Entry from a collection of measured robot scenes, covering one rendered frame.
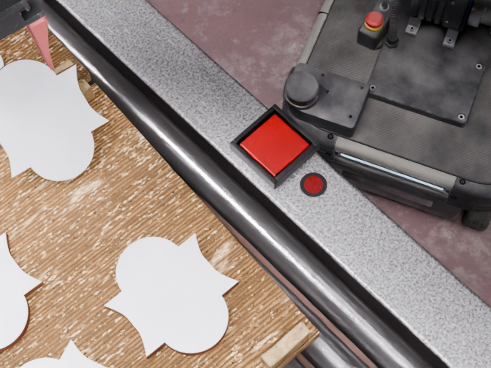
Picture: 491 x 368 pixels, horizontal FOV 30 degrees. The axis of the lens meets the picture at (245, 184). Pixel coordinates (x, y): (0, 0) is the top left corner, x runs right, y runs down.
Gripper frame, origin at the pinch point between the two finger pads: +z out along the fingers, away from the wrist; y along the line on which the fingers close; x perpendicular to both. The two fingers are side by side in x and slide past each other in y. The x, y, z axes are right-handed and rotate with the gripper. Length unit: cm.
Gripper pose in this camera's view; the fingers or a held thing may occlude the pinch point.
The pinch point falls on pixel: (18, 81)
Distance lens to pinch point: 105.3
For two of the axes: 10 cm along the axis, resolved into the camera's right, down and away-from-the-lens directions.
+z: 3.4, 7.2, 6.0
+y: 8.4, -5.2, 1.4
